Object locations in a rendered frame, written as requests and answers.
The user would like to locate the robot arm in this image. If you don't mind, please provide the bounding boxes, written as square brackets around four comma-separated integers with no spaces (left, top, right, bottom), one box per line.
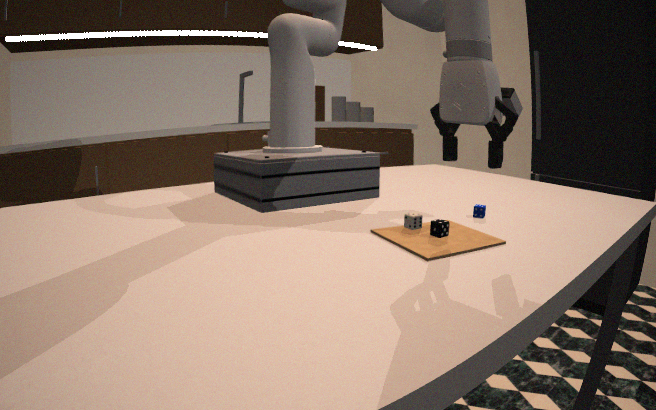
[262,0,493,153]

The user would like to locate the black die with white pips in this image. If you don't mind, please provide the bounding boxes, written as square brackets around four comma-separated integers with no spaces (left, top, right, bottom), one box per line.
[430,219,450,238]

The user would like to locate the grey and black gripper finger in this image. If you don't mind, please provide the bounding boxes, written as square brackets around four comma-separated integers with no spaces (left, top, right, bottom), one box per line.
[430,103,460,161]
[485,97,519,169]

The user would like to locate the tan mat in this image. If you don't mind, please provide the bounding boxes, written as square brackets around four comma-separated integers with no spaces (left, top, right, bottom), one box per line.
[370,220,506,262]

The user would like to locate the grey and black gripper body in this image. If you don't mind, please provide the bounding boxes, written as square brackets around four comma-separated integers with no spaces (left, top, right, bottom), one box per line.
[439,56,503,126]

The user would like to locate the blue die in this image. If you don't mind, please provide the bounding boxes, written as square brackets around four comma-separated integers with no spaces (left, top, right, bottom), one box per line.
[473,204,486,219]

